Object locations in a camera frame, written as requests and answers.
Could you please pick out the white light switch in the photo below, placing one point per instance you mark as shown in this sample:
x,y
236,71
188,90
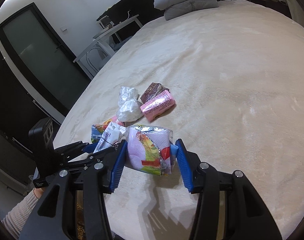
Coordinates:
x,y
64,29

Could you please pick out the white chair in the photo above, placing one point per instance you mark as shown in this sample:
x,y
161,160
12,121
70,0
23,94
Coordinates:
x,y
102,48

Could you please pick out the orange furry rug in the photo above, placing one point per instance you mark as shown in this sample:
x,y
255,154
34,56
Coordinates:
x,y
80,217

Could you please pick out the white printed packet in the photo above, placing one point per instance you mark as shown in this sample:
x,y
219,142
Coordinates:
x,y
108,136

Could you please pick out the beige bed blanket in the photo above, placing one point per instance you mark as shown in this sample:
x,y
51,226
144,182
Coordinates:
x,y
216,85

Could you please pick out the small pink wrapper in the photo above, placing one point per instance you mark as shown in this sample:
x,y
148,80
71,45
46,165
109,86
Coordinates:
x,y
115,120

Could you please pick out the pink packet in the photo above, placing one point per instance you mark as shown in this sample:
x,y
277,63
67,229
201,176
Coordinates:
x,y
158,105

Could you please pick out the crumpled clear plastic bag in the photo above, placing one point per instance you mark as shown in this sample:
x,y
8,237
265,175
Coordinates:
x,y
129,105

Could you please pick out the small dark appliance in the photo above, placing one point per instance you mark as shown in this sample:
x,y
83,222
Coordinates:
x,y
105,21

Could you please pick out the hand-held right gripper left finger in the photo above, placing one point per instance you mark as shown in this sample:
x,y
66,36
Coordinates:
x,y
118,166

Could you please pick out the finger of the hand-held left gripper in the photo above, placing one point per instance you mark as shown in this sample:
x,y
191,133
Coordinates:
x,y
92,158
74,148

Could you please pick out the colourful foil snack packet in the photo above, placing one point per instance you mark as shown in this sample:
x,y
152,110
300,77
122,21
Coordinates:
x,y
147,150

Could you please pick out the brown wrapper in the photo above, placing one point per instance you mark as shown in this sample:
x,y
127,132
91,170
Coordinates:
x,y
152,91

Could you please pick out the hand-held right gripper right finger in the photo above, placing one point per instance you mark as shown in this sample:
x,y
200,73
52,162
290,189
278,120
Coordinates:
x,y
184,165

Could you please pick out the blue colourful packet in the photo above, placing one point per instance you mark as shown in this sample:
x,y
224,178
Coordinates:
x,y
97,133

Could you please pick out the person's left forearm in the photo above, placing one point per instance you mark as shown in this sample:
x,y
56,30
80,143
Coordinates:
x,y
19,212

